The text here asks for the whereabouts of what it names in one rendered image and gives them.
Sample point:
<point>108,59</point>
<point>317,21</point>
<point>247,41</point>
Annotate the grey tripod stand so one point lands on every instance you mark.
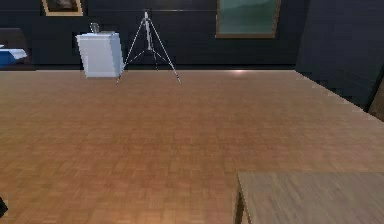
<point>148,36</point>

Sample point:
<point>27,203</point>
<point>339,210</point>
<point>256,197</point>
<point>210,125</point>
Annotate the white bedside cabinet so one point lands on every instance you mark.
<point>100,55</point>

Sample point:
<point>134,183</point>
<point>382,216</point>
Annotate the green framed picture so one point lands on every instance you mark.
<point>247,16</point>

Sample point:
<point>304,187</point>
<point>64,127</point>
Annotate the small grey cup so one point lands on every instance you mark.
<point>94,28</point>

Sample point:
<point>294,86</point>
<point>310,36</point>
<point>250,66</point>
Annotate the wooden table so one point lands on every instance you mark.
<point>313,196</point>

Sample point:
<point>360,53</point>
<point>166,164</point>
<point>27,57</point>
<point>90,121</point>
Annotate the dark gold-framed picture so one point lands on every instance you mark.
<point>62,6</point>

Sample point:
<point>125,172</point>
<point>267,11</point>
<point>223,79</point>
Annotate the small black object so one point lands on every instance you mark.
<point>2,206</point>

